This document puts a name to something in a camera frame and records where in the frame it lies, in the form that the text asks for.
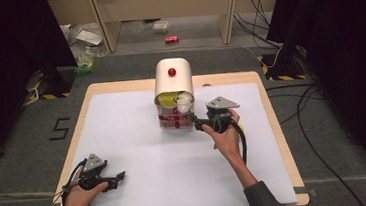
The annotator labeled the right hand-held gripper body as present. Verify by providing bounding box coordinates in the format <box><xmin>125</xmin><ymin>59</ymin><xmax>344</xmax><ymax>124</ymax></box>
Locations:
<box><xmin>200</xmin><ymin>94</ymin><xmax>243</xmax><ymax>136</ymax></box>

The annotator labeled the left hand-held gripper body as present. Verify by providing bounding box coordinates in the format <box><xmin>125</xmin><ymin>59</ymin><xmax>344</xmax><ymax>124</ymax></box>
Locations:
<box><xmin>74</xmin><ymin>152</ymin><xmax>113</xmax><ymax>193</ymax></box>

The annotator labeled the clear drawer with red knob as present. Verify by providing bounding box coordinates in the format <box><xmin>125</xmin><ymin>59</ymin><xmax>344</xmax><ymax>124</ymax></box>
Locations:
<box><xmin>158</xmin><ymin>111</ymin><xmax>196</xmax><ymax>132</ymax></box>

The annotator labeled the cream cabinet with red knob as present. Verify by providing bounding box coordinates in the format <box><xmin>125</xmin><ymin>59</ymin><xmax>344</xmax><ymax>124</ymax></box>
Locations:
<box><xmin>150</xmin><ymin>55</ymin><xmax>198</xmax><ymax>132</ymax></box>

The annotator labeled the person's right hand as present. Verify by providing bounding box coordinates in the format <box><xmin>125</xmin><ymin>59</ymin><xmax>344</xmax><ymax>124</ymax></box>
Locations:
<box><xmin>200</xmin><ymin>107</ymin><xmax>246</xmax><ymax>164</ymax></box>

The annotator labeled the person's left hand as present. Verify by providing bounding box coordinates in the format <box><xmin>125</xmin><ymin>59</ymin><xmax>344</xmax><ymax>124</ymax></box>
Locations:
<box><xmin>59</xmin><ymin>164</ymin><xmax>113</xmax><ymax>206</ymax></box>

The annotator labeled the white cup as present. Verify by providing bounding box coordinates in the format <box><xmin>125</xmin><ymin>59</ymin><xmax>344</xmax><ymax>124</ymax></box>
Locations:
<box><xmin>176</xmin><ymin>101</ymin><xmax>194</xmax><ymax>115</ymax></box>

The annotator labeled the white bowl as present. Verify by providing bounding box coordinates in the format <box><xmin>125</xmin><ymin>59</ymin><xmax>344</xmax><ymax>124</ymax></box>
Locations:
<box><xmin>176</xmin><ymin>91</ymin><xmax>194</xmax><ymax>105</ymax></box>

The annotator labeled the white table mat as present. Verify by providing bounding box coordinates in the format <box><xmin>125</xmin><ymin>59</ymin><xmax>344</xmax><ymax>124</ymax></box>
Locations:
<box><xmin>47</xmin><ymin>77</ymin><xmax>299</xmax><ymax>206</ymax></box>

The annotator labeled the yellow bowl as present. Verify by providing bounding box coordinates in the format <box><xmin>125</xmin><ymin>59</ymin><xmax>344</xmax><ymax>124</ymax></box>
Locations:
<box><xmin>156</xmin><ymin>93</ymin><xmax>179</xmax><ymax>110</ymax></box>

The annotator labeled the yellow plate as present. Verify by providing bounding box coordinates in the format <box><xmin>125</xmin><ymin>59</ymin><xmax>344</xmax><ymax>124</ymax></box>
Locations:
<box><xmin>160</xmin><ymin>90</ymin><xmax>182</xmax><ymax>103</ymax></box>

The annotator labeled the stand base with striped tape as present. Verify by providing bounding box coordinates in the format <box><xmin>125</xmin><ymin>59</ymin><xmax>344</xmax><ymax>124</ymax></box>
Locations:
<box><xmin>22</xmin><ymin>65</ymin><xmax>78</xmax><ymax>103</ymax></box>
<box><xmin>256</xmin><ymin>49</ymin><xmax>307</xmax><ymax>84</ymax></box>

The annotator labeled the red can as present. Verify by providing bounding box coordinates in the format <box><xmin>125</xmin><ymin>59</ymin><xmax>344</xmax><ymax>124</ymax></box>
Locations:
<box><xmin>164</xmin><ymin>35</ymin><xmax>181</xmax><ymax>44</ymax></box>

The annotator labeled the person's grey sleeve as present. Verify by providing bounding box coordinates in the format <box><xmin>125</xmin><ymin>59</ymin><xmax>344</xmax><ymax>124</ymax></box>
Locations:
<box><xmin>242</xmin><ymin>177</ymin><xmax>299</xmax><ymax>206</ymax></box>

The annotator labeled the clear plastic bag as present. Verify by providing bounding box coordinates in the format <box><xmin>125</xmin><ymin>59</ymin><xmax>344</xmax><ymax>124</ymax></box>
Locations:
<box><xmin>151</xmin><ymin>19</ymin><xmax>173</xmax><ymax>35</ymax></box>

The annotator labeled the green packet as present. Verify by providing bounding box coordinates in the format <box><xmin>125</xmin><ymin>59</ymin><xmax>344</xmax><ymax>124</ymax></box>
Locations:
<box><xmin>74</xmin><ymin>53</ymin><xmax>98</xmax><ymax>76</ymax></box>

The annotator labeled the beige desk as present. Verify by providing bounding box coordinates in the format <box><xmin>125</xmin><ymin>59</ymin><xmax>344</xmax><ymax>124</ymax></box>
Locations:
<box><xmin>45</xmin><ymin>0</ymin><xmax>290</xmax><ymax>61</ymax></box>

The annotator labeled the white paper sheet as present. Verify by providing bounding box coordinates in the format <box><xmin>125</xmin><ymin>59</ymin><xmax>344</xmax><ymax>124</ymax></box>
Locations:
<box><xmin>73</xmin><ymin>27</ymin><xmax>105</xmax><ymax>48</ymax></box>

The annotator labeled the black curtain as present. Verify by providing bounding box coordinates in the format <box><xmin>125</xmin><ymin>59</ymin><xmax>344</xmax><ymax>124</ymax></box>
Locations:
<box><xmin>0</xmin><ymin>0</ymin><xmax>86</xmax><ymax>173</ymax></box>
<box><xmin>262</xmin><ymin>0</ymin><xmax>366</xmax><ymax>206</ymax></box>

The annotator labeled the left hand-held gripper black cable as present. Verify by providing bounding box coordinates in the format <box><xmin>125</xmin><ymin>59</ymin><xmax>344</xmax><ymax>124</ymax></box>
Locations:
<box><xmin>57</xmin><ymin>159</ymin><xmax>93</xmax><ymax>206</ymax></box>

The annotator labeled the hand-held gripper black cable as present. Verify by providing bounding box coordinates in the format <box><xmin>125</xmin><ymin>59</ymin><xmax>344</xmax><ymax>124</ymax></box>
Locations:
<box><xmin>229</xmin><ymin>119</ymin><xmax>250</xmax><ymax>167</ymax></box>
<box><xmin>57</xmin><ymin>159</ymin><xmax>93</xmax><ymax>206</ymax></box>

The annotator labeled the right hand-held gripper black cable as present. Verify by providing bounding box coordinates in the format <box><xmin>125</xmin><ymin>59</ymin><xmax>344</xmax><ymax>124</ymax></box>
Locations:
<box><xmin>229</xmin><ymin>119</ymin><xmax>250</xmax><ymax>167</ymax></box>

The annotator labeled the thin black floor cable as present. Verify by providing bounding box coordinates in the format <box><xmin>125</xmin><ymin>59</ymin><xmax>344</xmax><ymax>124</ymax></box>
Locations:
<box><xmin>264</xmin><ymin>81</ymin><xmax>325</xmax><ymax>128</ymax></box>

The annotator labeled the long black floor cable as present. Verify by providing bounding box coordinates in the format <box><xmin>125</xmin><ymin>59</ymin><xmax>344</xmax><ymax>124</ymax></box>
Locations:
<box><xmin>294</xmin><ymin>79</ymin><xmax>366</xmax><ymax>206</ymax></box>

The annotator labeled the bundle of black cables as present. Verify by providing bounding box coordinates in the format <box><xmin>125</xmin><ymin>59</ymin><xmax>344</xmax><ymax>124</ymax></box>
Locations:
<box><xmin>231</xmin><ymin>0</ymin><xmax>285</xmax><ymax>53</ymax></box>

